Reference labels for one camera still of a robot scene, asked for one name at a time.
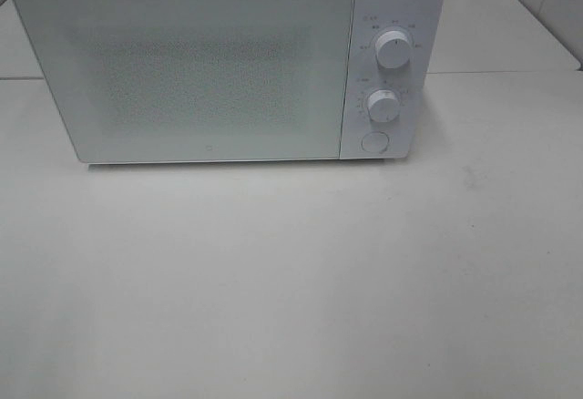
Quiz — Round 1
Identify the round white door button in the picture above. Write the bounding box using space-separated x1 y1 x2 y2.
361 131 390 154

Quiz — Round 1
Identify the white microwave knob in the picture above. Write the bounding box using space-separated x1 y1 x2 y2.
373 27 413 69
366 89 401 123

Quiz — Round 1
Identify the white microwave door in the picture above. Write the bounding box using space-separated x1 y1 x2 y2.
14 0 353 164

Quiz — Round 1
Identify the white microwave oven body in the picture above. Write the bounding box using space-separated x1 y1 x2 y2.
8 0 447 169

